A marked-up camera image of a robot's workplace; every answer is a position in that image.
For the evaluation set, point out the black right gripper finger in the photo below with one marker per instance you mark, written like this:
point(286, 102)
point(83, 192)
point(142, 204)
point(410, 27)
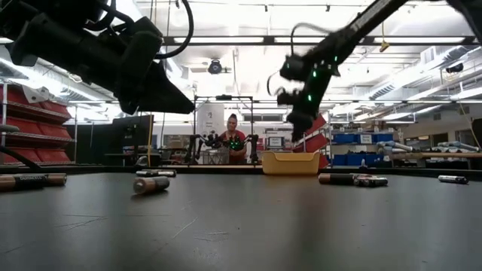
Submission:
point(296, 131)
point(309, 126)

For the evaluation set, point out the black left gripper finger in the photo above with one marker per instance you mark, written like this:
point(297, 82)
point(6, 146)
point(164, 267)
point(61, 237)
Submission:
point(169, 90)
point(147, 101)

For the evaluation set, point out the black copper Duracell battery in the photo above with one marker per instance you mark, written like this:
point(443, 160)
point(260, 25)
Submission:
point(26, 183)
point(150, 185)
point(335, 178)

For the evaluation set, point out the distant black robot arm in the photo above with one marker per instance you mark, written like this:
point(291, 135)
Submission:
point(254, 147)
point(193, 147)

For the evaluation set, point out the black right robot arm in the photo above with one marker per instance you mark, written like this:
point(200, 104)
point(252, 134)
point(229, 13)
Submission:
point(354, 26)

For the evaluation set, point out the tilted red bin rack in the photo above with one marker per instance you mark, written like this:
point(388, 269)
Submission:
point(320, 145)

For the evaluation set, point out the small display screen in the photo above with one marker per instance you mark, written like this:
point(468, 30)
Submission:
point(275, 142)

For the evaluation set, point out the yellow plastic bin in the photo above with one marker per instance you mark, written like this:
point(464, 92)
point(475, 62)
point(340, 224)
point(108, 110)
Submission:
point(290, 163)

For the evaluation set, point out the black computer monitor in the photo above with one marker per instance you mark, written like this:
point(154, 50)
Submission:
point(132, 131)

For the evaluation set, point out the blue bin shelf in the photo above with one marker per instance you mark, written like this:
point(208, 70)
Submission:
point(344, 138)

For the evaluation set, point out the white pillar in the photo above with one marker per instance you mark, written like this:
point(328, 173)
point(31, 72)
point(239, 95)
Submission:
point(211, 120)

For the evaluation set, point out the person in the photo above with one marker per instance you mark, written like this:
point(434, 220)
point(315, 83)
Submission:
point(238, 134)

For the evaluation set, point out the hanging yellow hook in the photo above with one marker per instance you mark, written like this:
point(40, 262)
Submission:
point(384, 47)

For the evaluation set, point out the red bin shelving rack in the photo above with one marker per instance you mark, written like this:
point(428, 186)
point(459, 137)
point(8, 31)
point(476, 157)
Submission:
point(37, 130)

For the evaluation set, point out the grey material roll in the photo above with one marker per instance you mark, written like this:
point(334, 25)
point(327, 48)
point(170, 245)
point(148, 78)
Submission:
point(459, 146)
point(395, 146)

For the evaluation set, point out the white air vent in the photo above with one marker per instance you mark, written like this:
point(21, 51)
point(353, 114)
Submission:
point(428, 55)

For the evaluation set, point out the wooden workbench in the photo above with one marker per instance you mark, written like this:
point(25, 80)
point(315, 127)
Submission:
point(433, 154)

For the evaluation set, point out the black ceiling dome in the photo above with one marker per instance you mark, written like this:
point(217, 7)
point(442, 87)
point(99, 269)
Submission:
point(454, 68)

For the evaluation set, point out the round black ceiling camera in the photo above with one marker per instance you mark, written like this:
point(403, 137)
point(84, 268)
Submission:
point(215, 67)

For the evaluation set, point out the black metal cell frame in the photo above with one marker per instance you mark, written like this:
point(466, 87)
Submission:
point(224, 97)

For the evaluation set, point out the black overhead frame bar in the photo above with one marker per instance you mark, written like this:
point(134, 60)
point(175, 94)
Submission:
point(269, 40)

